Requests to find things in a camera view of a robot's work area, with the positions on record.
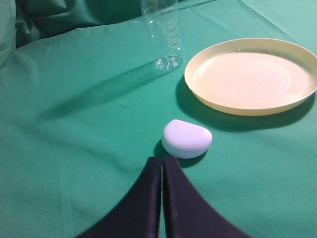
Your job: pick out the pale yellow plastic plate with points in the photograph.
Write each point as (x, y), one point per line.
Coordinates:
(252, 76)

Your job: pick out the clear empty plastic bottle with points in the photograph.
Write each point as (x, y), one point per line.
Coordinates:
(161, 17)

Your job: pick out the small white rounded case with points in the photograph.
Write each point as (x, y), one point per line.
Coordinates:
(185, 140)

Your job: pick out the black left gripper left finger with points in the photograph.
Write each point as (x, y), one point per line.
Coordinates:
(137, 215)

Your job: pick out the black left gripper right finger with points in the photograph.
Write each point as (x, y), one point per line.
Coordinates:
(186, 213)

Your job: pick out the green cloth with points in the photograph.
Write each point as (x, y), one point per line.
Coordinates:
(81, 110)

